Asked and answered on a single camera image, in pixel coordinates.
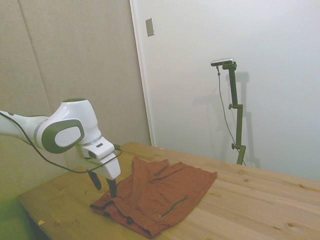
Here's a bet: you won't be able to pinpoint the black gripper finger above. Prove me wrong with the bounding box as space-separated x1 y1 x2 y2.
88 171 103 192
105 176 118 199

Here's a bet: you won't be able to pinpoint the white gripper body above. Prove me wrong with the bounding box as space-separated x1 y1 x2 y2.
83 152 122 181

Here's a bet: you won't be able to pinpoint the rust red shorts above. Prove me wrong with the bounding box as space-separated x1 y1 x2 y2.
89 156 218 238

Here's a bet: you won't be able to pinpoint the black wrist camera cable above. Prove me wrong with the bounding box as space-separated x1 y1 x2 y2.
0 110 124 174

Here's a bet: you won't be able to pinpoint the white door frame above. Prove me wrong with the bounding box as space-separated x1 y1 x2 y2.
129 0 156 147

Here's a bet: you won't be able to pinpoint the dark jointed camera stand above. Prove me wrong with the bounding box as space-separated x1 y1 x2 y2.
222 62 247 166

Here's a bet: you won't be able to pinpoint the grey wall plate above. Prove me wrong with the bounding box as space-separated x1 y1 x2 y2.
145 17 156 38

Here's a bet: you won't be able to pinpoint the grey camera on stand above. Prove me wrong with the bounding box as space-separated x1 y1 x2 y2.
210 58 236 67

